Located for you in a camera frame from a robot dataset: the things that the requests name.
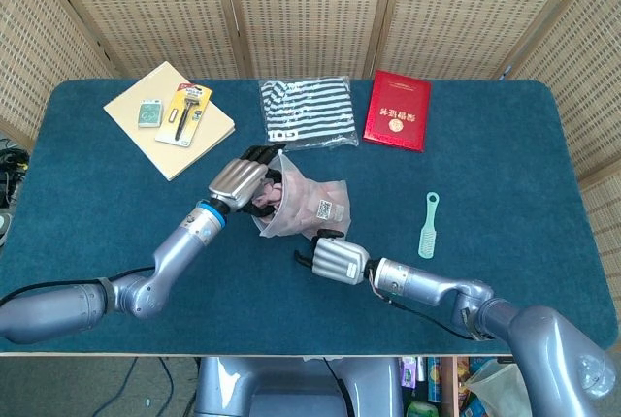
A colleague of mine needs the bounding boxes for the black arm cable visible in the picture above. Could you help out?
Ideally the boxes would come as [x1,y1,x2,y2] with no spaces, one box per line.
[376,285,491,341]

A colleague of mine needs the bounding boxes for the beige paper notebook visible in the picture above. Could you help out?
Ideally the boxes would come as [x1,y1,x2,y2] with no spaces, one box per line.
[103,60,238,182]

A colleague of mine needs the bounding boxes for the striped clothing in clear bag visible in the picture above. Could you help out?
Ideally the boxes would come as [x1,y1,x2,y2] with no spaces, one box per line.
[259,75,361,156]

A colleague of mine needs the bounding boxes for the mint green comb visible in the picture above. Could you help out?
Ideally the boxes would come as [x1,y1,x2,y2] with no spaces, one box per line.
[417,191,441,260]

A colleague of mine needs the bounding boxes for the blue table mat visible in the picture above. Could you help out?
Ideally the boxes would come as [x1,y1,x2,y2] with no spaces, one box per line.
[0,78,620,356]

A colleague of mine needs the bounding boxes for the small green card box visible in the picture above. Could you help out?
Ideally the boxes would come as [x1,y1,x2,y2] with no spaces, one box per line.
[137,98,164,128]

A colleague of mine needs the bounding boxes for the black torso cable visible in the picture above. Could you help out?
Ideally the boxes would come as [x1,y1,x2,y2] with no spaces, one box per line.
[322,358,351,417]

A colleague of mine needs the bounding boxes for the blue floor cable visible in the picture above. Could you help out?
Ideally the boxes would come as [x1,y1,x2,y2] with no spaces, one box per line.
[109,356,177,411]

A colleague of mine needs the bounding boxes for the rattan folding screen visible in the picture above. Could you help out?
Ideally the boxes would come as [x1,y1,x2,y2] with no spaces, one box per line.
[0,0,621,305]

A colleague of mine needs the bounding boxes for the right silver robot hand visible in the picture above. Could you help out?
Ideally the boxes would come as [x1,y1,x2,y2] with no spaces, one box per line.
[293,228,373,286]

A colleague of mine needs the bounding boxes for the frosted transparent zip bag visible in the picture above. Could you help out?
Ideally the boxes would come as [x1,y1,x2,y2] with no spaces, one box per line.
[251,152,350,240]

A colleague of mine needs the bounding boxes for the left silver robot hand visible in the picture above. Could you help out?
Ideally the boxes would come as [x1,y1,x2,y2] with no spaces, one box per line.
[208,143,285,218]

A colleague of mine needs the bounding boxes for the pink floral cloth garment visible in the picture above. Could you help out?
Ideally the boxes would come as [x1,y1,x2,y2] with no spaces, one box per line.
[254,177,348,234]

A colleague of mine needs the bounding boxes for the razor in yellow package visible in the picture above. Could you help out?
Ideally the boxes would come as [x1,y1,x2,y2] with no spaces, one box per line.
[154,81,214,147]

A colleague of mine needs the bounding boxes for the grey robot torso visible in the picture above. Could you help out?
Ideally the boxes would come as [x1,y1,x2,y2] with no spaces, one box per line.
[193,356,405,417]

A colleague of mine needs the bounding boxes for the crumpled clear plastic bag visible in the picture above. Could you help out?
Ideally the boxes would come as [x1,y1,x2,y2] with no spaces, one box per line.
[463,358,533,417]

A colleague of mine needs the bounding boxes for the wooden shelf with goods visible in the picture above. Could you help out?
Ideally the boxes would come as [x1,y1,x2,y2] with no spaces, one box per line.
[398,356,525,417]

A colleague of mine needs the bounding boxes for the tangled floor cables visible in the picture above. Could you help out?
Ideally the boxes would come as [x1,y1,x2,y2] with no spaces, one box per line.
[0,138,31,209]

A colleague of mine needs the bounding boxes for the red certificate book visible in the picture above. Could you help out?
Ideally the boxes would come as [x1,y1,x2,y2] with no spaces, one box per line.
[362,69,433,154]

